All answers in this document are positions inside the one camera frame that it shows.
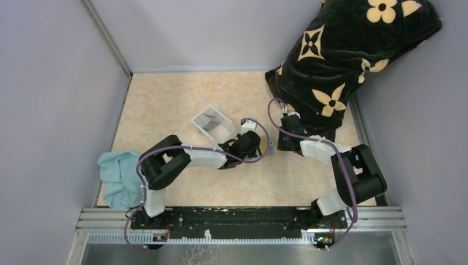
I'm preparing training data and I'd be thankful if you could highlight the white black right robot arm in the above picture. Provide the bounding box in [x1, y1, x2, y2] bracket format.
[278, 114, 387, 227]

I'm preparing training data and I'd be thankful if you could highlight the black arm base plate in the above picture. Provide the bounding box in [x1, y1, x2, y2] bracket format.
[130, 206, 348, 230]

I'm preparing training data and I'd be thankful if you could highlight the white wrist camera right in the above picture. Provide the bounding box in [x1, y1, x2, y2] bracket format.
[282, 108, 300, 119]

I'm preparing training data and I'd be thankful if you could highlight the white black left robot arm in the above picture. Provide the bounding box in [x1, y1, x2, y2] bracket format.
[136, 131, 262, 229]

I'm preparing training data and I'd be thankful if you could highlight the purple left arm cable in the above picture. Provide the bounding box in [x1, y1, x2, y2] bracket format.
[123, 118, 272, 252]

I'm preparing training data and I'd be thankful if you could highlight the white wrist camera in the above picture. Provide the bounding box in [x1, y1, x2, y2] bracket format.
[240, 119, 257, 135]
[282, 108, 300, 119]

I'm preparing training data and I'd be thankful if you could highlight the white plastic card box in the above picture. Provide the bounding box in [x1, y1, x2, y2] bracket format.
[190, 105, 238, 145]

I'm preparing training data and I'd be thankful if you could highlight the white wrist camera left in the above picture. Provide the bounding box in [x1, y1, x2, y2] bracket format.
[240, 119, 257, 135]

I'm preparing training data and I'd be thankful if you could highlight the light blue cloth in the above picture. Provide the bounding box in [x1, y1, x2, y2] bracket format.
[97, 151, 143, 210]

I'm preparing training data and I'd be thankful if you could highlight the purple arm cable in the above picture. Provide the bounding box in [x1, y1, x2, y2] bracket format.
[123, 118, 272, 252]
[267, 98, 361, 252]

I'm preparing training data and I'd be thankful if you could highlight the aluminium frame rail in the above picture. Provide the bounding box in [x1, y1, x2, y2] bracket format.
[66, 206, 419, 264]

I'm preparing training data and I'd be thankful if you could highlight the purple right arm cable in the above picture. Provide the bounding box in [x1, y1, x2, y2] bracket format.
[267, 98, 361, 252]

